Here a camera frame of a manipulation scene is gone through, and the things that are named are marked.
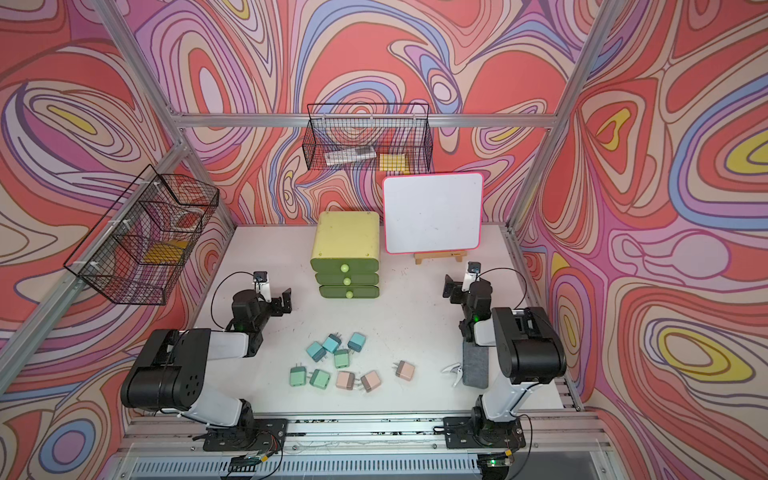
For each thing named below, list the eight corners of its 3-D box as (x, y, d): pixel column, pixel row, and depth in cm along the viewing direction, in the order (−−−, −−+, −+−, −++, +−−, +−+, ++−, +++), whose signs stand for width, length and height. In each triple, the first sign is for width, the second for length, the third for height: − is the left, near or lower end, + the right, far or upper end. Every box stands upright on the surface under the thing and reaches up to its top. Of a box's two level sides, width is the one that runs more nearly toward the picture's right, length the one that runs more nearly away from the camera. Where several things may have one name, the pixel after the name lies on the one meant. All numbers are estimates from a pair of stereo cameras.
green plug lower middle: (306, 382, 83) (304, 380, 82) (313, 368, 86) (312, 366, 84) (325, 390, 82) (324, 388, 80) (332, 376, 84) (331, 373, 83)
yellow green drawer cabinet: (319, 301, 99) (305, 261, 82) (327, 254, 112) (316, 211, 96) (379, 301, 99) (377, 261, 82) (380, 254, 112) (379, 211, 96)
